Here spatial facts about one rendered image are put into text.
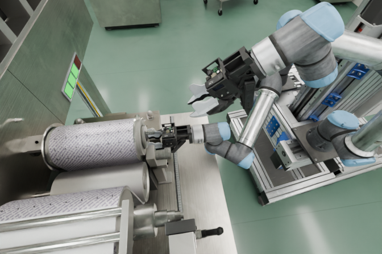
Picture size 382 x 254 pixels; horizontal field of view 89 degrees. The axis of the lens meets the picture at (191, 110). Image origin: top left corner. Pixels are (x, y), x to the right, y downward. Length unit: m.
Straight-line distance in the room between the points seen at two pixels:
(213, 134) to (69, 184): 0.49
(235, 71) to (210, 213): 0.65
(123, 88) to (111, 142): 1.99
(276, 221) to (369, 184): 0.95
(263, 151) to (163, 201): 1.15
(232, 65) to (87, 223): 0.40
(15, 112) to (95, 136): 0.23
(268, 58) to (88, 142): 0.51
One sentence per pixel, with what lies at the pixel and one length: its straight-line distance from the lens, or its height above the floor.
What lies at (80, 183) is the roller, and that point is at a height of 1.24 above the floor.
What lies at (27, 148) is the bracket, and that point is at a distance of 0.74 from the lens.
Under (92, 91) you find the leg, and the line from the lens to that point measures 1.69.
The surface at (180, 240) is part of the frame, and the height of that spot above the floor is 1.44.
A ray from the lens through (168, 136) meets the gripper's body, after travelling 0.74.
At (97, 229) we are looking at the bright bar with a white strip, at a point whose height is 1.44.
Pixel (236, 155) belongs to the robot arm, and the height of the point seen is 1.04.
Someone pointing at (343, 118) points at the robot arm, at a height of 1.05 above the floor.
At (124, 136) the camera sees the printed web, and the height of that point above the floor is 1.31.
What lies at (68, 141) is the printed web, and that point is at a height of 1.31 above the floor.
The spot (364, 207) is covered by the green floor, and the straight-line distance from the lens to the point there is 2.34.
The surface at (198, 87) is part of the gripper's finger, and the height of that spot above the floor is 1.43.
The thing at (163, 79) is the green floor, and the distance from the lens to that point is 2.55.
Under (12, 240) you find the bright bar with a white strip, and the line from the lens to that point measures 0.47.
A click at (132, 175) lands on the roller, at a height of 1.23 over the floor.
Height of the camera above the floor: 1.81
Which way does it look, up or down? 55 degrees down
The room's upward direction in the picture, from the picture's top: straight up
